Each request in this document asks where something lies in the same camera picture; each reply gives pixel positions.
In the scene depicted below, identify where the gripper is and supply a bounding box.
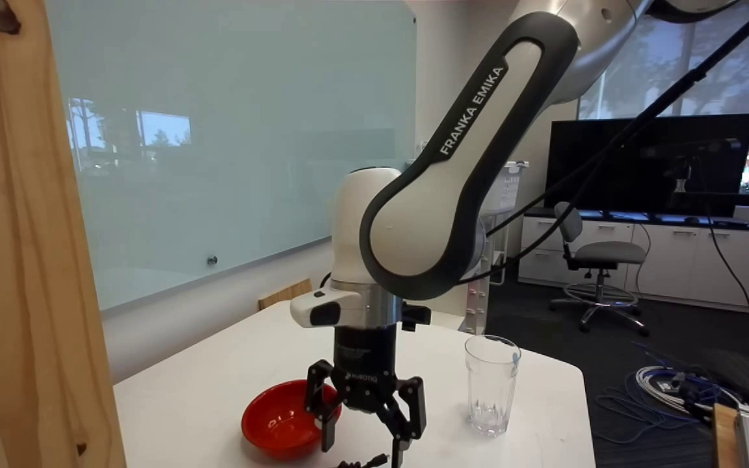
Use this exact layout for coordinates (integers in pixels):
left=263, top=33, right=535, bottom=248
left=304, top=324, right=428, bottom=468

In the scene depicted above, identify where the red bowl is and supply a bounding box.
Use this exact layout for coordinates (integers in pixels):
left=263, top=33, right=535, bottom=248
left=241, top=380, right=343, bottom=462

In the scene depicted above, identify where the clear drinking glass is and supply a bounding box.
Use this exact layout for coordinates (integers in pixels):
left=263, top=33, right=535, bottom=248
left=464, top=334, right=522, bottom=438

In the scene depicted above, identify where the grey office chair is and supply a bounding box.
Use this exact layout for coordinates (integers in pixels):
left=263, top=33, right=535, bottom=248
left=548, top=201, right=650, bottom=337

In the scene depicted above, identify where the glass whiteboard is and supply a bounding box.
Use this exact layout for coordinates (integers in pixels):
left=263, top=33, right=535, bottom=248
left=45, top=0, right=418, bottom=313

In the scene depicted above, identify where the white cabinet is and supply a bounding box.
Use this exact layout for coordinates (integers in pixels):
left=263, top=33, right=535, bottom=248
left=517, top=207, right=749, bottom=314

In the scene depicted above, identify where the large black monitor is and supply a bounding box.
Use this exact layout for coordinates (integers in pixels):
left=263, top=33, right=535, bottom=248
left=545, top=113, right=749, bottom=219

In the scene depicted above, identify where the wooden board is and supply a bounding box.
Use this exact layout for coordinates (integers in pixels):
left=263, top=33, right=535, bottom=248
left=0, top=0, right=127, bottom=468

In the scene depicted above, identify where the black boom stand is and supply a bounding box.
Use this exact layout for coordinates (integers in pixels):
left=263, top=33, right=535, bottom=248
left=599, top=0, right=749, bottom=163

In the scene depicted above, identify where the window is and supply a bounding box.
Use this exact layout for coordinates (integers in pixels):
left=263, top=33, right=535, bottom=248
left=576, top=0, right=749, bottom=196

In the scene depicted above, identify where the black cable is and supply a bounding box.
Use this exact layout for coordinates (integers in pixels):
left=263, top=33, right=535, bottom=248
left=335, top=453, right=390, bottom=468

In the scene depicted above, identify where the blue cable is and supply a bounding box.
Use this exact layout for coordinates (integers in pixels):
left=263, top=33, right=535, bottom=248
left=593, top=343, right=739, bottom=445

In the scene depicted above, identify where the coil of white cable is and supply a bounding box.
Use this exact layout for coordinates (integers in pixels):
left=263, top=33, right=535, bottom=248
left=633, top=365, right=742, bottom=420

